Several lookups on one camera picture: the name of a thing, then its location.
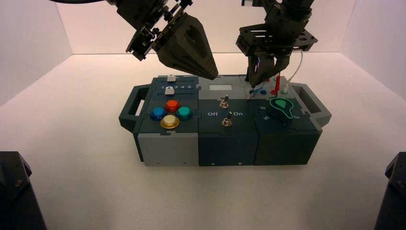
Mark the grey display screen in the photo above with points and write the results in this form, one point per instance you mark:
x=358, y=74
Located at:
x=221, y=88

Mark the black green rotary knob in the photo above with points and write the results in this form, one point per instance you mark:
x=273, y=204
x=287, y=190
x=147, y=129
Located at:
x=280, y=111

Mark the teal push button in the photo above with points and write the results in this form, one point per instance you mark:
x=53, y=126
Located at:
x=184, y=112

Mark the white slider knob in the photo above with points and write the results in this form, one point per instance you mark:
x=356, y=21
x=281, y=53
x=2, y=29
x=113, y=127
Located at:
x=171, y=78
x=169, y=91

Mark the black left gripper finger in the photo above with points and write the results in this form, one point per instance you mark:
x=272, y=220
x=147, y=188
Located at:
x=211, y=65
x=176, y=50

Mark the metal toggle switch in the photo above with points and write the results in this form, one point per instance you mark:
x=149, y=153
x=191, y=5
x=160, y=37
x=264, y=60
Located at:
x=225, y=101
x=227, y=120

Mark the red push button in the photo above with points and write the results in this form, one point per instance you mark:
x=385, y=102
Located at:
x=172, y=105

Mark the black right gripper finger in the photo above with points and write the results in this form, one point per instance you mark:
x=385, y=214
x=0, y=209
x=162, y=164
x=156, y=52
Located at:
x=280, y=65
x=260, y=70

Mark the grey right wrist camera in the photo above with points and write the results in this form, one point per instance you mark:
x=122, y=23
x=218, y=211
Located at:
x=250, y=2

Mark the grey and teal control box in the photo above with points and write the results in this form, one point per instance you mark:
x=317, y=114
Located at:
x=222, y=149

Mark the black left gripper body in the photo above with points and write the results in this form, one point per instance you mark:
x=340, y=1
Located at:
x=142, y=16

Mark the blue push button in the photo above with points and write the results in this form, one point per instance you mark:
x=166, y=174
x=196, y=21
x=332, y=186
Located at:
x=158, y=113

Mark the yellow push button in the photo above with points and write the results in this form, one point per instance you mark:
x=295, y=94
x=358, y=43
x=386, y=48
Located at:
x=169, y=122

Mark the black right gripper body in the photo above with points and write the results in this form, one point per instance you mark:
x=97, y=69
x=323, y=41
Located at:
x=279, y=38

